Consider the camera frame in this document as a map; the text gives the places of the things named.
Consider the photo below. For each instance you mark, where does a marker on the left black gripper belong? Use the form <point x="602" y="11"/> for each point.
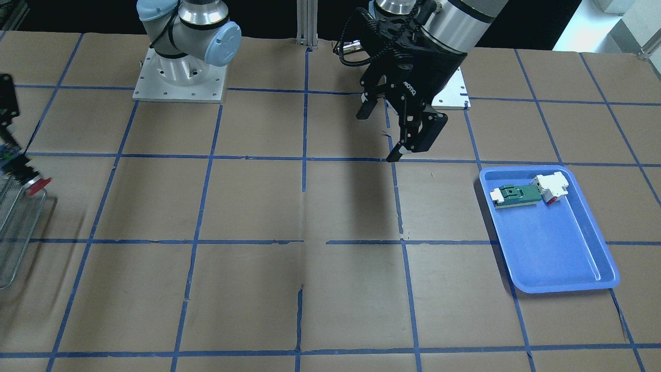
<point x="431" y="70"/>

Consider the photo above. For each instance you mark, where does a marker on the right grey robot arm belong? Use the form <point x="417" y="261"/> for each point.
<point x="75" y="74"/>

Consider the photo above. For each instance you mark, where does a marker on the red emergency stop button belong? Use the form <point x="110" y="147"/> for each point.
<point x="14" y="163"/>

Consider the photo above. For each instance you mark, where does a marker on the white circuit breaker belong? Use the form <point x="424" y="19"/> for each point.
<point x="552" y="188"/>

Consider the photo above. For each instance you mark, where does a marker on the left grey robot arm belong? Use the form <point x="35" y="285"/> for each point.
<point x="456" y="25"/>

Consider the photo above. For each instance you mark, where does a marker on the blue plastic tray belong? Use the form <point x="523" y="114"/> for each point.
<point x="549" y="248"/>

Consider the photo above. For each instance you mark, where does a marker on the aluminium frame post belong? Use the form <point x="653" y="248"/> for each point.
<point x="307" y="22"/>

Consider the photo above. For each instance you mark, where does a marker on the green terminal block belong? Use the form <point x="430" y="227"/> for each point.
<point x="510" y="195"/>

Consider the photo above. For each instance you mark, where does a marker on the metal wire mesh shelf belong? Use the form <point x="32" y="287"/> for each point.
<point x="19" y="214"/>

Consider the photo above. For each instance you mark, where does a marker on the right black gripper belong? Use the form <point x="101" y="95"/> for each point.
<point x="7" y="103"/>

